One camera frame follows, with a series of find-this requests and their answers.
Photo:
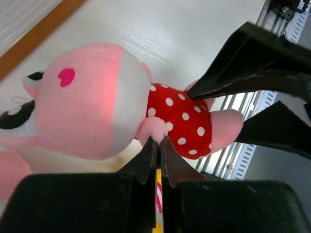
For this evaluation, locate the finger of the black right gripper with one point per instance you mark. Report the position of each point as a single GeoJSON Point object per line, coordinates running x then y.
{"type": "Point", "coordinates": [279, 128]}
{"type": "Point", "coordinates": [253, 59]}

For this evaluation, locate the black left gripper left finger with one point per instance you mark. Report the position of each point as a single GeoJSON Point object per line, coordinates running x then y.
{"type": "Point", "coordinates": [120, 202]}

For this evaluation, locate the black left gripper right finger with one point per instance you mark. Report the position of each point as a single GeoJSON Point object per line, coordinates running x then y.
{"type": "Point", "coordinates": [194, 204]}

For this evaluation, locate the brown wooden shelf rack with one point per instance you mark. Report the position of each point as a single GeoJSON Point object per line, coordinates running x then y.
{"type": "Point", "coordinates": [37, 35]}

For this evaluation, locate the yellow pink-striped toy left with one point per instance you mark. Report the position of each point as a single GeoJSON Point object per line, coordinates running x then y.
{"type": "Point", "coordinates": [159, 191]}

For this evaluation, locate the perforated grey cable duct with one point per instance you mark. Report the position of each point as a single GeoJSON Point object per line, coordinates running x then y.
{"type": "Point", "coordinates": [260, 100]}

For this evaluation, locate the aluminium front rail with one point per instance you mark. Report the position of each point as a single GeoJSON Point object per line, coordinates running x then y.
{"type": "Point", "coordinates": [266, 163]}

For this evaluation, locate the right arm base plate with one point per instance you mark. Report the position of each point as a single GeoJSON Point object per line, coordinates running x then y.
{"type": "Point", "coordinates": [288, 10]}

